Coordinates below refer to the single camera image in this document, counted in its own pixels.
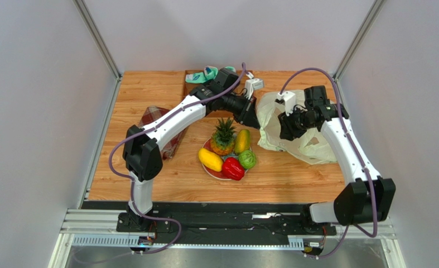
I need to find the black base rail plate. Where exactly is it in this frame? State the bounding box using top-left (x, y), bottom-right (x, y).
top-left (81, 201), bottom-right (337, 246)

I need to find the aluminium frame post right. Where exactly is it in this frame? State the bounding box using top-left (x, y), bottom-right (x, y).
top-left (332, 0), bottom-right (387, 79)

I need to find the white slotted cable duct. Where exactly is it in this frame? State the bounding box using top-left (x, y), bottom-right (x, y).
top-left (72, 234), bottom-right (305, 251)

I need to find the wooden compartment tray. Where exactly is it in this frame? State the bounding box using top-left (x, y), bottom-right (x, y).
top-left (183, 68), bottom-right (256, 118)

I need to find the red fake bell pepper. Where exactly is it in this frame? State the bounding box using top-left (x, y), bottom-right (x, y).
top-left (221, 157), bottom-right (245, 181)

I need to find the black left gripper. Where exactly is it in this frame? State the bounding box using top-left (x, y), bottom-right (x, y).
top-left (221, 92), bottom-right (260, 131)

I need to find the teal white sock left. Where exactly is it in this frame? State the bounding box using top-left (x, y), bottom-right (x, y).
top-left (185, 65), bottom-right (219, 84)

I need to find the translucent white plastic bag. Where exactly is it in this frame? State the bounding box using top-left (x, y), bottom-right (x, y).
top-left (257, 92), bottom-right (337, 165)

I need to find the teal white sock right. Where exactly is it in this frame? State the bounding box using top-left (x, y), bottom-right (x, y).
top-left (225, 66), bottom-right (236, 72)

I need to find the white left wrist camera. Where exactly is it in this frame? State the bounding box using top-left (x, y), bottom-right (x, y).
top-left (244, 72), bottom-right (264, 99)

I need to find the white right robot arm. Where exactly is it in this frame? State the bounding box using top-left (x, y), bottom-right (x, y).
top-left (276, 86), bottom-right (396, 226)

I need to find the yellow fake bell pepper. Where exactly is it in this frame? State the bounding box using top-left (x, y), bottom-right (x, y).
top-left (198, 148), bottom-right (223, 172)

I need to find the red plaid cloth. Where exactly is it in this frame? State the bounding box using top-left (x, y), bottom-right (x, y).
top-left (137, 106), bottom-right (186, 161)

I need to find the red and teal plate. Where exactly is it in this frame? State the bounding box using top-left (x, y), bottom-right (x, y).
top-left (202, 138), bottom-right (239, 181)

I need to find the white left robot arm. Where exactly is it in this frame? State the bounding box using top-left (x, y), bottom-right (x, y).
top-left (122, 68), bottom-right (264, 217)

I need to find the yellow fake mango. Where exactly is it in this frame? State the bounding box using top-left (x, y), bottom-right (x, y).
top-left (234, 129), bottom-right (251, 155)

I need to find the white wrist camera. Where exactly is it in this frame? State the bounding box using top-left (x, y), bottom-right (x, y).
top-left (276, 91), bottom-right (297, 116)
top-left (244, 72), bottom-right (264, 99)

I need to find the aluminium frame post left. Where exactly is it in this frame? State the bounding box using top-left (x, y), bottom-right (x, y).
top-left (73, 0), bottom-right (123, 80)

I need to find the fake pineapple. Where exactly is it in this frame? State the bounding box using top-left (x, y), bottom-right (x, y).
top-left (210, 118), bottom-right (235, 156)

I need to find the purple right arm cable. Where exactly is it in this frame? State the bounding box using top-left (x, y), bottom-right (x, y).
top-left (278, 68), bottom-right (379, 260)

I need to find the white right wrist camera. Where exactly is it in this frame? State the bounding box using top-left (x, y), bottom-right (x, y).
top-left (276, 91), bottom-right (297, 116)

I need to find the aluminium frame post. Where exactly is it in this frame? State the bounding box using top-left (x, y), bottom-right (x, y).
top-left (332, 0), bottom-right (387, 79)
top-left (73, 0), bottom-right (123, 80)

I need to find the teal white sock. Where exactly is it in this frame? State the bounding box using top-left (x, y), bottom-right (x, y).
top-left (185, 65), bottom-right (219, 84)
top-left (225, 66), bottom-right (236, 72)

